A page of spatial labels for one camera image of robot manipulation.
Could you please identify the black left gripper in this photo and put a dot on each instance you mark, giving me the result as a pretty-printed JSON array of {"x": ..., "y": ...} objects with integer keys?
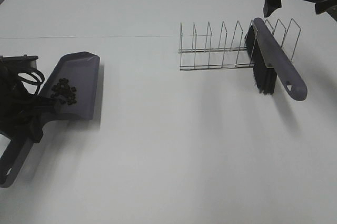
[{"x": 22, "y": 105}]

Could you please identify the pile of coffee beans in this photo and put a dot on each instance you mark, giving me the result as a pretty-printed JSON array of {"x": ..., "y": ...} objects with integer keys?
[{"x": 63, "y": 92}]

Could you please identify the purple plastic dustpan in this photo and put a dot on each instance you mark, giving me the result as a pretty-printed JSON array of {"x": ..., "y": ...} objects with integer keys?
[{"x": 82, "y": 70}]

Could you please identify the purple hand brush black bristles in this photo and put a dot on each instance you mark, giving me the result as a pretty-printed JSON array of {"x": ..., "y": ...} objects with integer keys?
[{"x": 270, "y": 63}]

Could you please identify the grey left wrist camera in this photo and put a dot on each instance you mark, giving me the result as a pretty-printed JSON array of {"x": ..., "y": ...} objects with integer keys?
[{"x": 24, "y": 61}]

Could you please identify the chrome wire dish rack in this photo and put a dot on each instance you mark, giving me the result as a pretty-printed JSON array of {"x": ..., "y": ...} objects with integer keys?
[{"x": 225, "y": 47}]

